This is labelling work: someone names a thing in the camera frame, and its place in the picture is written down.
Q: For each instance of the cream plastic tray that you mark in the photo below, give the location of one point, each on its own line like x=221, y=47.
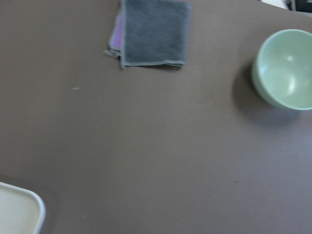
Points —
x=21, y=211

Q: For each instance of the pink cloth under grey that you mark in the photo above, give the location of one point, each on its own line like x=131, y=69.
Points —
x=115, y=41

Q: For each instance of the mint green bowl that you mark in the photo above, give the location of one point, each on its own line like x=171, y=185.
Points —
x=282, y=70

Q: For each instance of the grey folded cloth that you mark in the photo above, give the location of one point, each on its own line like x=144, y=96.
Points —
x=155, y=32

